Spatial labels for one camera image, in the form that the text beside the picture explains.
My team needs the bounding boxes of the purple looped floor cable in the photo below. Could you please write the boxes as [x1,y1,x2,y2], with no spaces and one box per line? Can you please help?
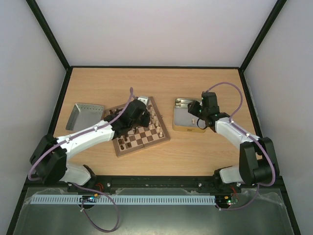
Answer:
[81,190,120,232]

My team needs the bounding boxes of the gold metal tin tray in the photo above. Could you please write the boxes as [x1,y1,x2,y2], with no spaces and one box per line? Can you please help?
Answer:
[172,97,206,133]

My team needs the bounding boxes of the light blue slotted cable duct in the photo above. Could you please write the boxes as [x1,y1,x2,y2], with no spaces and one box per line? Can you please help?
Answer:
[30,195,216,205]

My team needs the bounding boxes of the wooden chess board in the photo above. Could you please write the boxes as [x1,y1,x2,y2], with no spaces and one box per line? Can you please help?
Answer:
[112,96,170,157]

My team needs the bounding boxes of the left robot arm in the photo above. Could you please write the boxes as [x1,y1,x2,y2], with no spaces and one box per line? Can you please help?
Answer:
[28,96,150,186]

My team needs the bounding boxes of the white pieces on board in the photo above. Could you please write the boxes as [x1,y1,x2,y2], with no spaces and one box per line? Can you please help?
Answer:
[148,104,165,140]

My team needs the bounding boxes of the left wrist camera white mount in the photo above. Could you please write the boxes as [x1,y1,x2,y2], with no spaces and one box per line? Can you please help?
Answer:
[137,96,149,106]

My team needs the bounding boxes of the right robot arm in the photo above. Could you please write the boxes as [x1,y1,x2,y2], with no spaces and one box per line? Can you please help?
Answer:
[187,92,279,192]

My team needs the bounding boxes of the dark chess pieces group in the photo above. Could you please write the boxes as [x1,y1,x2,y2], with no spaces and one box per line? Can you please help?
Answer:
[109,109,132,150]

